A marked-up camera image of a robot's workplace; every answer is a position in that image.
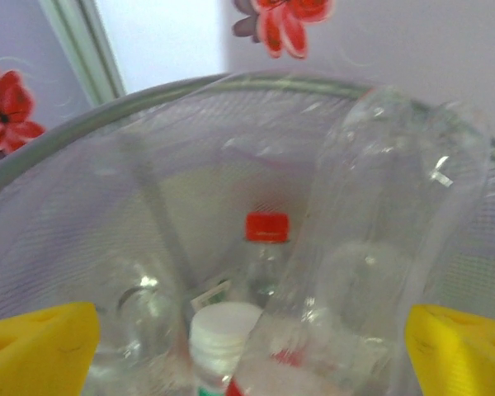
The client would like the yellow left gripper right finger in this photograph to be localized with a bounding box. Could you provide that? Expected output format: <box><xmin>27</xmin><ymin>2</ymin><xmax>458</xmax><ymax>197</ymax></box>
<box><xmin>405</xmin><ymin>303</ymin><xmax>495</xmax><ymax>396</ymax></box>

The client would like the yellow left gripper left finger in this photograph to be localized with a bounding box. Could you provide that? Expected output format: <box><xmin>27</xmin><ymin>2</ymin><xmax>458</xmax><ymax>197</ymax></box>
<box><xmin>0</xmin><ymin>301</ymin><xmax>102</xmax><ymax>396</ymax></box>

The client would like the clear label-free plastic bottle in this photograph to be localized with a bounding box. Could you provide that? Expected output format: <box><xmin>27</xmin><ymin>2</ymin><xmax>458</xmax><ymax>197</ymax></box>
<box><xmin>86</xmin><ymin>262</ymin><xmax>182</xmax><ymax>396</ymax></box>

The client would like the clear bottle with red label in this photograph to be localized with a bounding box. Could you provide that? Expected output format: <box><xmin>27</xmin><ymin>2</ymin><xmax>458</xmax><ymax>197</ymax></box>
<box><xmin>230</xmin><ymin>84</ymin><xmax>493</xmax><ymax>396</ymax></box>

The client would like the green and red label bottle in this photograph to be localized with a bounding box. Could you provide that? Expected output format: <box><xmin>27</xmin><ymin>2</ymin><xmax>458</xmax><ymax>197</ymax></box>
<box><xmin>188</xmin><ymin>302</ymin><xmax>267</xmax><ymax>396</ymax></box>

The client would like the clear bottle with red cap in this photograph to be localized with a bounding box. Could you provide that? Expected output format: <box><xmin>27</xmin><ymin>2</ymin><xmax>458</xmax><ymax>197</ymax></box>
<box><xmin>241</xmin><ymin>211</ymin><xmax>293</xmax><ymax>309</ymax></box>

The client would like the silver wire mesh bin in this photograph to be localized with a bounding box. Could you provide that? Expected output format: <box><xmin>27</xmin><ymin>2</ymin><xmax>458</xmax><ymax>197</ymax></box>
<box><xmin>0</xmin><ymin>70</ymin><xmax>495</xmax><ymax>396</ymax></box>

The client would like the aluminium frame post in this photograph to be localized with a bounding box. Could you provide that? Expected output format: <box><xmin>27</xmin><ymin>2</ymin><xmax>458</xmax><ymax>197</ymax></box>
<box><xmin>38</xmin><ymin>0</ymin><xmax>127</xmax><ymax>109</ymax></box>

